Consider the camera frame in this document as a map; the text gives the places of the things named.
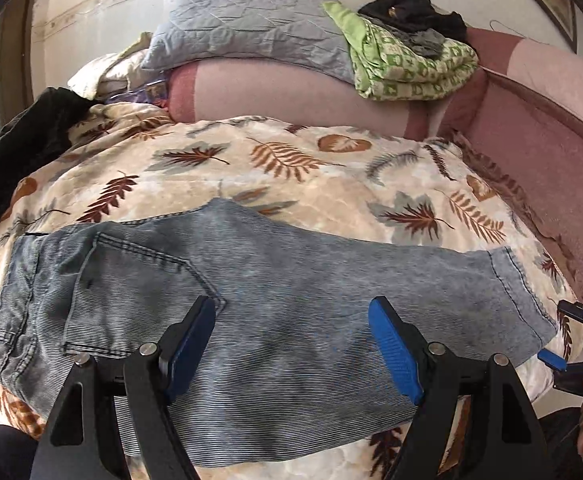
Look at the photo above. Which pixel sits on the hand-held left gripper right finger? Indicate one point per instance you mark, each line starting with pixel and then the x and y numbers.
pixel 396 352

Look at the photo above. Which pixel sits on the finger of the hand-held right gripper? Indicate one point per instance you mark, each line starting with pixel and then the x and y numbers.
pixel 571 310
pixel 551 360

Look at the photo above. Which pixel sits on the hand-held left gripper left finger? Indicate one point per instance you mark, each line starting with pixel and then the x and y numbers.
pixel 191 347

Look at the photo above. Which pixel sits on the gray-blue denim pants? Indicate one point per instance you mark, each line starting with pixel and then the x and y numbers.
pixel 281 285

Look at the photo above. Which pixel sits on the person's dark clothing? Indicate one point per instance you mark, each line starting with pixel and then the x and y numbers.
pixel 556 440

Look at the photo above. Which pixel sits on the cream leaf print blanket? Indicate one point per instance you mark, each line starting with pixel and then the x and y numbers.
pixel 331 180

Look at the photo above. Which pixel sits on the dark jacket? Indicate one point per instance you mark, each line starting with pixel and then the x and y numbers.
pixel 16 160

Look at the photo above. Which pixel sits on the purple patterned cloth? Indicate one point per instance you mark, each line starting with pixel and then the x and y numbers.
pixel 146 94

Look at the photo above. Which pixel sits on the green patterned cloth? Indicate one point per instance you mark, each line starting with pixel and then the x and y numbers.
pixel 411 70

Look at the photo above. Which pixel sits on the cream white cloth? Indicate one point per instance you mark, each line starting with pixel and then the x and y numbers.
pixel 111 70

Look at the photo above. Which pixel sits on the gray cloth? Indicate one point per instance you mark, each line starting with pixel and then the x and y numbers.
pixel 421 42

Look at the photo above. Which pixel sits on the gray quilted pillow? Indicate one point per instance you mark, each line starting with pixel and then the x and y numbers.
pixel 251 30

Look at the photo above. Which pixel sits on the black garment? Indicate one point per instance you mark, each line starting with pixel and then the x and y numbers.
pixel 411 12

